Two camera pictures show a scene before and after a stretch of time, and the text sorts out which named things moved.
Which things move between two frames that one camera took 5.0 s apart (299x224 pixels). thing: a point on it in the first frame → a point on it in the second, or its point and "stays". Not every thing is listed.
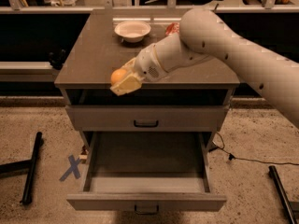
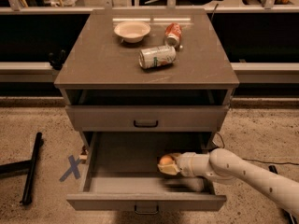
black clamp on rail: x=57 y=58 stays
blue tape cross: x=74 y=168 stays
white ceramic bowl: x=133 y=31 stays
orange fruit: x=117 y=75 → x=166 y=160
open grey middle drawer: x=147 y=172 stays
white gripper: x=147 y=63 → x=186 y=162
